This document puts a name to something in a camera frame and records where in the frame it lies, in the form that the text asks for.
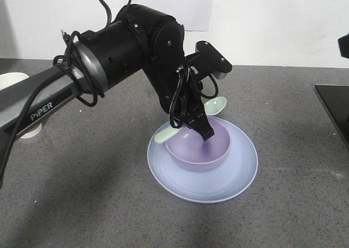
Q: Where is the black induction cooktop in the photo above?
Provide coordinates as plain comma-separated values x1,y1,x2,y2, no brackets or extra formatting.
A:
315,84,348,148

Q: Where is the light blue plate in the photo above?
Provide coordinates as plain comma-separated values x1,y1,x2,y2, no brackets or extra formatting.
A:
147,116,258,203

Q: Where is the purple plastic bowl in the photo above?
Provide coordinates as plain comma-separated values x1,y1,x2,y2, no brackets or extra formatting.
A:
165,117,231,172

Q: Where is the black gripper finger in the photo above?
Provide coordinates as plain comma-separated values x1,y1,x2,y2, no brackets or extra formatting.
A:
188,112,214,141

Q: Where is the mint green plastic spoon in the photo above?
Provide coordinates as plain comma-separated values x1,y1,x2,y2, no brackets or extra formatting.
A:
154,96,227,144

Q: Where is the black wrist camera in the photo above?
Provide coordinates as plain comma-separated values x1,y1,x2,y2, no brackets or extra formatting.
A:
196,40,232,80

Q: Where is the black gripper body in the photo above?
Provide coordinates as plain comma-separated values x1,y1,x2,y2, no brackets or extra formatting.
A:
159,53,208,123

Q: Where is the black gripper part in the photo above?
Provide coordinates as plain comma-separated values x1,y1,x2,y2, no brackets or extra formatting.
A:
338,33,349,58

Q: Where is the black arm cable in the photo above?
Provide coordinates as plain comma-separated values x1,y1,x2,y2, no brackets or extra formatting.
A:
0,0,220,190

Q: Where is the white paper sheet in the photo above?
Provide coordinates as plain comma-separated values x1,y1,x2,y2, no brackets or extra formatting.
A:
98,0,217,33

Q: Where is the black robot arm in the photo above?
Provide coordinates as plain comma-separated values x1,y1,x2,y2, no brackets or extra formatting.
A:
1,4,220,170

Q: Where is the brown paper cup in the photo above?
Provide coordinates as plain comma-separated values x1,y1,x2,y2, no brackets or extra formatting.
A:
1,72,43,139

